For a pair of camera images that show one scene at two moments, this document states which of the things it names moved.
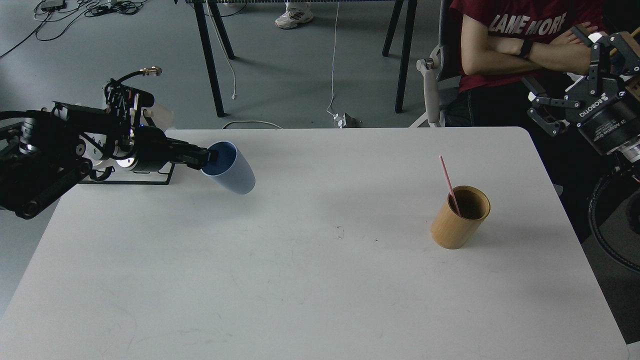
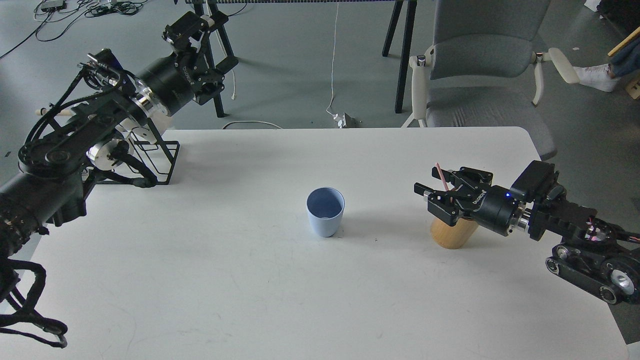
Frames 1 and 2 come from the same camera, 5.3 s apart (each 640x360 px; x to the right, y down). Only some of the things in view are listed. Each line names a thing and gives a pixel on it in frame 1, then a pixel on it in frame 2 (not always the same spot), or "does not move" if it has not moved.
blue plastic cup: x=231 y=170 -> x=325 y=206
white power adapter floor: x=342 y=122 does not move
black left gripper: x=153 y=148 -> x=167 y=79
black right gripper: x=607 y=118 -> x=496 y=213
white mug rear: x=162 y=116 does not move
